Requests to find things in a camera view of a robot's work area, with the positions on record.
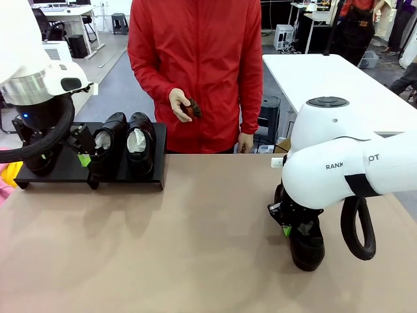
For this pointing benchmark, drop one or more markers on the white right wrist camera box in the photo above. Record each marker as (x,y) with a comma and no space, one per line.
(277,162)

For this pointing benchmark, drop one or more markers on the person's right forearm red sleeve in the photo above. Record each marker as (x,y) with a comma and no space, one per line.
(153,81)

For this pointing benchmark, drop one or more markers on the white office desk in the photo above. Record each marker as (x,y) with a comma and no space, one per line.
(71,13)

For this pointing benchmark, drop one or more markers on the seated person's grey leg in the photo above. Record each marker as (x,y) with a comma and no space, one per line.
(407,78)

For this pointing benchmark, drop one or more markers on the black shoe stand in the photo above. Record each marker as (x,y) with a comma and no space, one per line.
(159,153)
(65,169)

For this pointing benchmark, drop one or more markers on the person's left hand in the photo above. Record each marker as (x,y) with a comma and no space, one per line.
(246,143)

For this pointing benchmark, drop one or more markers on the standing person dark trousers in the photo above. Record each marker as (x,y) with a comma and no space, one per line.
(399,26)

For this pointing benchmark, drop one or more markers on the brown cardboard box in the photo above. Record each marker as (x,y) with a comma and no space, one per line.
(283,145)

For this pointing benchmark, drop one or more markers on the black mesh office chair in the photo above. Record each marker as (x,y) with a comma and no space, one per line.
(52,31)

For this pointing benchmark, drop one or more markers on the white air purifier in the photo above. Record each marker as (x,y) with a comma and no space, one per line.
(57,52)

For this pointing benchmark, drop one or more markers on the person in red jacket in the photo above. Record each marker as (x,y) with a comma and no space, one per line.
(202,49)

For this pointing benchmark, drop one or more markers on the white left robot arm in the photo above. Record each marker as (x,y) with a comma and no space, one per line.
(19,49)

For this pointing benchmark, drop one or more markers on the yellow soft item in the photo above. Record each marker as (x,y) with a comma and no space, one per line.
(11,172)

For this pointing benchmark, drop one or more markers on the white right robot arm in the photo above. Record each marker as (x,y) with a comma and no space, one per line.
(325,137)

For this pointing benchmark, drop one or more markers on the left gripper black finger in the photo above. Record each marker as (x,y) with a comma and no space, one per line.
(41,151)
(83,143)

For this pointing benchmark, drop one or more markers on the white paper shoe stuffing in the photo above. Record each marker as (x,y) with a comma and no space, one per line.
(307,229)
(102,140)
(137,140)

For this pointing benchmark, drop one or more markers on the person's right hand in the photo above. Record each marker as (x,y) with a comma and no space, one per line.
(179,101)

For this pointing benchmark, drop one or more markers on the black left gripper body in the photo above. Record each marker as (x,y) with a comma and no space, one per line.
(49,138)

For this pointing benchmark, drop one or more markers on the dark plastic stool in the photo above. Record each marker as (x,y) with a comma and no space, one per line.
(272,104)

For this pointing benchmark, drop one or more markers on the person in black apron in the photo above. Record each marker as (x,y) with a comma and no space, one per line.
(358,32)

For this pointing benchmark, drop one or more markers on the person's left forearm red sleeve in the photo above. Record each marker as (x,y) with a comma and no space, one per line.
(252,114)

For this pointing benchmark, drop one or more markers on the brown wooden shoe brush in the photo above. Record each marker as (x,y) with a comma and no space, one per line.
(195,109)

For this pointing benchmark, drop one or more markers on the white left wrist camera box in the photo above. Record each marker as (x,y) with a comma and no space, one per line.
(92,88)

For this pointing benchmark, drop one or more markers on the white computer case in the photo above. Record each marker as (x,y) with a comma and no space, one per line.
(283,36)

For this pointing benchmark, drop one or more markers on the large white table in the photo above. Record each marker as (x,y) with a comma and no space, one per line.
(309,75)

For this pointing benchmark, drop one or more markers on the pink cloth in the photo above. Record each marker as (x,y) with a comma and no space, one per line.
(4,192)

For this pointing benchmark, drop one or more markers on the black panel white-frame desk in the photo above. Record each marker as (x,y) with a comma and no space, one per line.
(319,32)

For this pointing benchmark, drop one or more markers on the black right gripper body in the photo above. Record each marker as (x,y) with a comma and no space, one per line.
(299,213)

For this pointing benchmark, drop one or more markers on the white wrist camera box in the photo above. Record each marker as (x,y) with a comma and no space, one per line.
(277,162)
(92,88)

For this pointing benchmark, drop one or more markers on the grey plastic bin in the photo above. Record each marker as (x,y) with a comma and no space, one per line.
(369,60)

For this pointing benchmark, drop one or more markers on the black computer tower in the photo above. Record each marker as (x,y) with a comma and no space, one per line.
(78,45)

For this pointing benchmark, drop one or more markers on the small grey stool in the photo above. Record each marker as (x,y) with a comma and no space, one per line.
(120,19)

